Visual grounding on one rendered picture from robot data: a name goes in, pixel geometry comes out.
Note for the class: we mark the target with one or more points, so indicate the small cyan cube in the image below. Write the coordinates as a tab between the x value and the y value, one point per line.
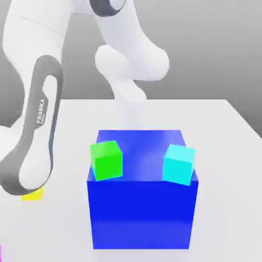
178	165

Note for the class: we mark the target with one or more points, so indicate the small green cube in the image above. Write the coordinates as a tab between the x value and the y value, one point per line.
107	161

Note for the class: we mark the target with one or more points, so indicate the small yellow cube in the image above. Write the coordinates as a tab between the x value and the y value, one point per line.
33	195

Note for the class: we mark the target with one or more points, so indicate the large blue box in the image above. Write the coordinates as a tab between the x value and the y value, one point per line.
141	212

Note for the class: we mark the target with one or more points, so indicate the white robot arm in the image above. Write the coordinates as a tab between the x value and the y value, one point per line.
127	61

